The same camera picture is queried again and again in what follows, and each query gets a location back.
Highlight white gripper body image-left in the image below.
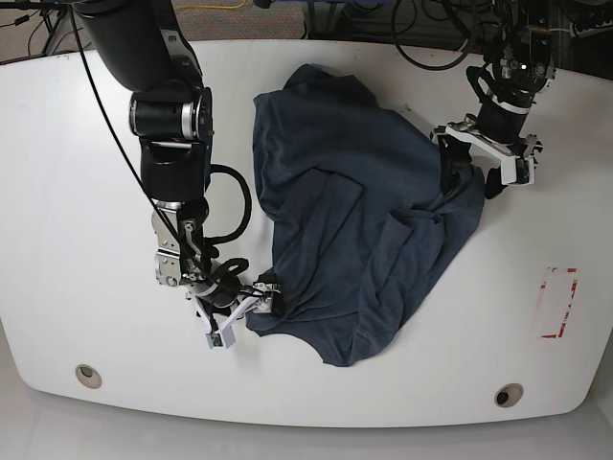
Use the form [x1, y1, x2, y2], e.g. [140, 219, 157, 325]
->
[193, 283, 266, 349]

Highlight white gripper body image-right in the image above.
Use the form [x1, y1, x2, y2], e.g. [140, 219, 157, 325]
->
[430, 114, 543, 185]

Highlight dark blue T-shirt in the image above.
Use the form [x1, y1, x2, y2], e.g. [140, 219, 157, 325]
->
[247, 64, 485, 367]

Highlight black robot arm image-left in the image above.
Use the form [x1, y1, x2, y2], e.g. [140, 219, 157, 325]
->
[68, 1, 281, 349]

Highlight red tape rectangle marking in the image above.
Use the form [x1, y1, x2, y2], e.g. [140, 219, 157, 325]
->
[535, 267, 579, 340]

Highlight wrist camera board image-left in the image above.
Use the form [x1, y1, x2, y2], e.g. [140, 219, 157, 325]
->
[206, 333, 225, 349]

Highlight wrist camera board image-right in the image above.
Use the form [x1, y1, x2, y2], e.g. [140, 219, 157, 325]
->
[514, 158, 534, 186]

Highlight left table cable grommet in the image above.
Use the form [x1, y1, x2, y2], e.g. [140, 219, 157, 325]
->
[75, 364, 102, 389]

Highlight table cable grommet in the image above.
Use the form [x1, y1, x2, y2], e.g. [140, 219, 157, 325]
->
[75, 364, 102, 389]
[494, 383, 524, 408]

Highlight right table cable grommet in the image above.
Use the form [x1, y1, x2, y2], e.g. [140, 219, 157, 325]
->
[494, 383, 524, 408]

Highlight yellow cable on floor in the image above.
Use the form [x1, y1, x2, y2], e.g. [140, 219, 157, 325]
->
[171, 0, 248, 14]

